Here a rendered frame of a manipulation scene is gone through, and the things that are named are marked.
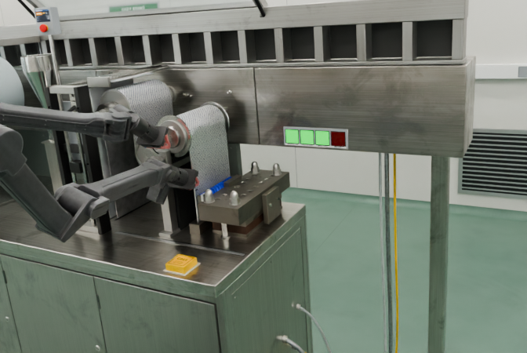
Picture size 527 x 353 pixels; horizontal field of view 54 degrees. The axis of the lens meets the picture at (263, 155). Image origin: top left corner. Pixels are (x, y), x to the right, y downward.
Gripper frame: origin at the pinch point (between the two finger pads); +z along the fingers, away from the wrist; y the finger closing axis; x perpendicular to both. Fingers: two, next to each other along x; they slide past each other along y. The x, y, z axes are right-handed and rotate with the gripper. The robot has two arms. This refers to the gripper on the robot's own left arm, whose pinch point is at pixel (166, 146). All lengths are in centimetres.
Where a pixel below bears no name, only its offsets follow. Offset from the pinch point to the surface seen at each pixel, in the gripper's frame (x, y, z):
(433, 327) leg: -36, 80, 92
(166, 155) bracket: -2.5, -1.1, 2.9
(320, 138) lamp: 18, 42, 30
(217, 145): 8.8, 6.7, 20.0
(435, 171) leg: 16, 80, 52
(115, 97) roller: 15.2, -24.0, -5.2
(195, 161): -1.7, 6.4, 9.7
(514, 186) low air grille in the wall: 85, 104, 270
